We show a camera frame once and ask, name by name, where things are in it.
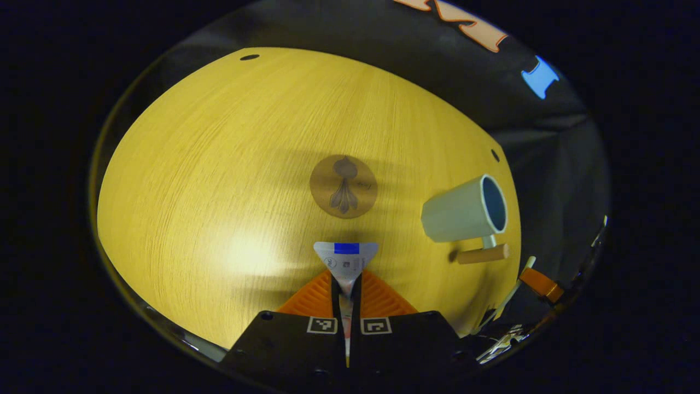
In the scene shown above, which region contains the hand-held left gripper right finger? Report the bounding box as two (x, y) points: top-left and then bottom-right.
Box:
(350, 269), (476, 381)

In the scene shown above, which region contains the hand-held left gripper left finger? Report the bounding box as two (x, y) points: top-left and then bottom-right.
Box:
(221, 269), (348, 384)

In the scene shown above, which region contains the white toothpaste tube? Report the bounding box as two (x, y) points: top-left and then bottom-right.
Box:
(313, 241), (379, 368)

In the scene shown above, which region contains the pale green cup wooden handle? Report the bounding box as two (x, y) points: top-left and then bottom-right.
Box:
(421, 174), (510, 265)

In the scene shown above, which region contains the round brown coaster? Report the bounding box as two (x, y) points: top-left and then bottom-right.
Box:
(310, 154), (378, 219)

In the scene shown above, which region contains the black backdrop cloth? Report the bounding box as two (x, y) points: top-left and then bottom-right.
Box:
(164, 0), (610, 307)

